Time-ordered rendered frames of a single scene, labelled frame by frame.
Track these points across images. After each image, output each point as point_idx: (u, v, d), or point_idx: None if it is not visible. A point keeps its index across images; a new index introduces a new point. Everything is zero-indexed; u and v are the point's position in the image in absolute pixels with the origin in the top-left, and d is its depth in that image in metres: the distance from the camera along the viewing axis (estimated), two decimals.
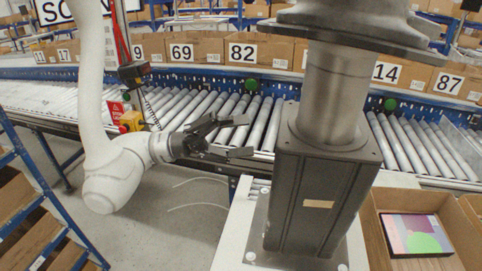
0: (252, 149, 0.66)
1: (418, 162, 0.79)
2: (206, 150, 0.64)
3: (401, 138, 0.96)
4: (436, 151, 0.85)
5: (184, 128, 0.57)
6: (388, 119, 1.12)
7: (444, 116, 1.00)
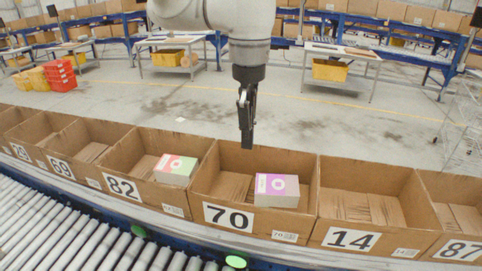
0: (246, 145, 0.63)
1: None
2: (249, 102, 0.53)
3: None
4: None
5: None
6: None
7: None
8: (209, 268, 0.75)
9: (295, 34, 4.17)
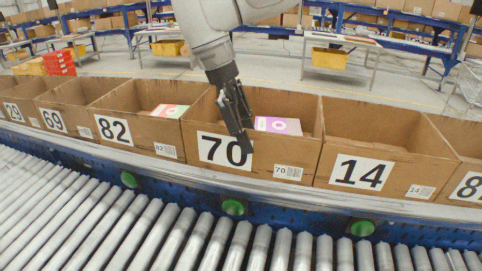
0: None
1: None
2: None
3: None
4: None
5: (219, 102, 0.50)
6: (357, 248, 0.62)
7: (449, 259, 0.53)
8: (203, 218, 0.71)
9: (294, 23, 4.13)
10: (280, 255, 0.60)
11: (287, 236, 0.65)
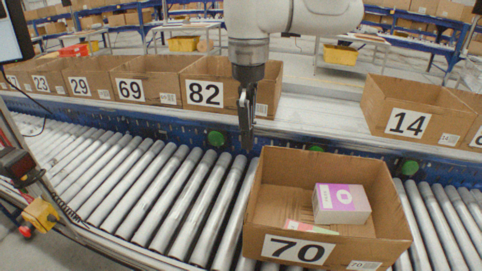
0: (248, 146, 0.63)
1: None
2: None
3: (423, 228, 0.61)
4: (473, 252, 0.51)
5: (240, 104, 0.49)
6: (405, 186, 0.78)
7: (473, 194, 0.70)
8: None
9: None
10: None
11: None
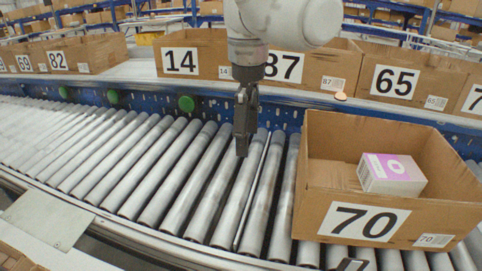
0: (253, 132, 0.66)
1: None
2: None
3: None
4: None
5: (239, 98, 0.48)
6: None
7: (268, 135, 0.81)
8: None
9: None
10: (129, 122, 0.88)
11: (140, 114, 0.93)
